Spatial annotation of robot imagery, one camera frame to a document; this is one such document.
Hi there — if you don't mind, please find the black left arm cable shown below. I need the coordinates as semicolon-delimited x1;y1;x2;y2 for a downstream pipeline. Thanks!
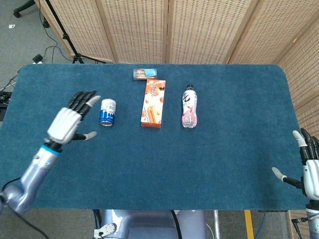
0;176;50;239

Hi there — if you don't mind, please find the woven bamboo folding screen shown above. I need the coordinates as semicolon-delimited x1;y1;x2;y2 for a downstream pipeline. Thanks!
34;0;319;239

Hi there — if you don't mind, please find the silver blue robot torso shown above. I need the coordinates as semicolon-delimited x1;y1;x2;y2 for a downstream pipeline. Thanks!
93;209;207;239

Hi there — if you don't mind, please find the blue and white can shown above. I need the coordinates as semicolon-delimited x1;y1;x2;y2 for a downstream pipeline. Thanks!
99;98;117;127

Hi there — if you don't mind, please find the black office chair base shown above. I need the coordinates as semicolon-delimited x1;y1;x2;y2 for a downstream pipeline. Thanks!
13;0;50;28

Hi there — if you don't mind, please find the black tripod stand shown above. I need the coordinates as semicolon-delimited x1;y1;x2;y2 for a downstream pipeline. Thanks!
44;0;107;64

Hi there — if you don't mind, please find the thin black floor cable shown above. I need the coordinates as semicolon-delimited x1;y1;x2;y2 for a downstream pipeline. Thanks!
38;4;73;64

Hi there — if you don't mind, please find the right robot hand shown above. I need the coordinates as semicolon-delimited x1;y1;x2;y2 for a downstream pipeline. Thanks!
271;128;319;200

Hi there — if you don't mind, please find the clear bottle pink label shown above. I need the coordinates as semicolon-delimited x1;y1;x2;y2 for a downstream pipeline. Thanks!
181;84;199;129

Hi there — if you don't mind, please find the metal table leg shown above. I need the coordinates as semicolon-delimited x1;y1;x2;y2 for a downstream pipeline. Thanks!
213;210;221;239

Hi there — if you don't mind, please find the black floor equipment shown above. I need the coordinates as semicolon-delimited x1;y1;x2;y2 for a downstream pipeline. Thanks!
0;91;12;120

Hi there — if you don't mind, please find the blue felt table cover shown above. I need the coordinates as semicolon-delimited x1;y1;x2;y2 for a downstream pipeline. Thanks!
0;64;318;211

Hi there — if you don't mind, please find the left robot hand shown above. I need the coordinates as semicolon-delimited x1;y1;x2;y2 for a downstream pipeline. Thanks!
46;91;102;145

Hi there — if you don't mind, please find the orange biscuit roll box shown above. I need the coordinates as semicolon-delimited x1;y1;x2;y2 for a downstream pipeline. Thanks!
141;79;167;129

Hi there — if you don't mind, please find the black torso cable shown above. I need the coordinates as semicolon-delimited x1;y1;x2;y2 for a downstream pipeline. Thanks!
170;210;183;239

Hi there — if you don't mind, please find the clear biscuit stick container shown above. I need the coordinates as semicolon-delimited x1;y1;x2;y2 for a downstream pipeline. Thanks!
132;68;158;82

